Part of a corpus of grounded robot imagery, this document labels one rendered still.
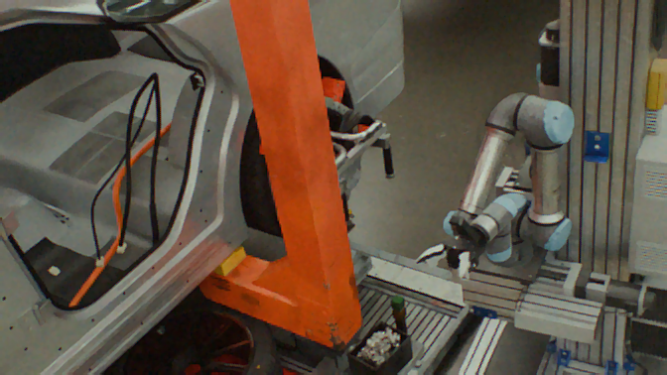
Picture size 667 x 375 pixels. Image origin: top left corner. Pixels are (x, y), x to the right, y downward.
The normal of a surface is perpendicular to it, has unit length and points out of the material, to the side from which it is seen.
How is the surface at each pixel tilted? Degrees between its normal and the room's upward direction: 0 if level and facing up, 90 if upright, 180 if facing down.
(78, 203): 81
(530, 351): 0
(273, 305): 90
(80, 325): 92
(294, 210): 90
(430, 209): 0
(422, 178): 0
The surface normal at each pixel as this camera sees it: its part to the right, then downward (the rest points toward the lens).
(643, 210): -0.45, 0.57
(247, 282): -0.15, -0.80
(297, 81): 0.82, 0.23
